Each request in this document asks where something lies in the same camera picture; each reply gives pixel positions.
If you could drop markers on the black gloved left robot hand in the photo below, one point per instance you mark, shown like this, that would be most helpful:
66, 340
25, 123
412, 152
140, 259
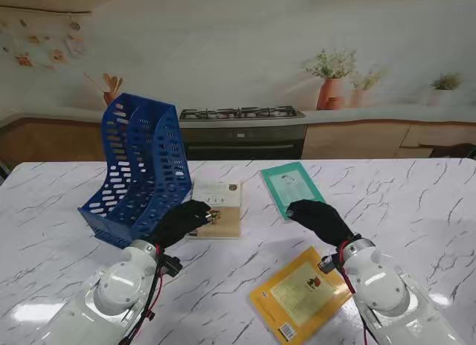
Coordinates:
182, 218

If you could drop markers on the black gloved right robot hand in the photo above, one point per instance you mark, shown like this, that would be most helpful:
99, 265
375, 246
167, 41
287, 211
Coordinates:
320, 218

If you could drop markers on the teal book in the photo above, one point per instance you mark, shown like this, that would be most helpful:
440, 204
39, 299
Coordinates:
271, 181

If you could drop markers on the yellow book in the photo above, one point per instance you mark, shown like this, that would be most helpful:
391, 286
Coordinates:
267, 304

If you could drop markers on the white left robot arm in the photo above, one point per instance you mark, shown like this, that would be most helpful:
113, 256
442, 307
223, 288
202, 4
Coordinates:
119, 285

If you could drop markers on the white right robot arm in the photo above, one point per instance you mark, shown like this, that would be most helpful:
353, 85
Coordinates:
379, 285

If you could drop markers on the beige and white book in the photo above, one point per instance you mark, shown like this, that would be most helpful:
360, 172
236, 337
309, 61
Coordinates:
223, 226

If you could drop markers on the blue perforated plastic file rack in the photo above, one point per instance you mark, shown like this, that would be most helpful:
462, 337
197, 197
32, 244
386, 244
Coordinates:
169, 116

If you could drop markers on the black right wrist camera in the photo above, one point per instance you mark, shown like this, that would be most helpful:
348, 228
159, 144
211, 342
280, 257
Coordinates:
328, 265

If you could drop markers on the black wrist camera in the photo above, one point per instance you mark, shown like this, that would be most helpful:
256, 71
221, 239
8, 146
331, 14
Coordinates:
172, 265
328, 265

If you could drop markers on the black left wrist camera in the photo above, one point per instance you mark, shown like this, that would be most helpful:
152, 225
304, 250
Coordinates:
172, 265

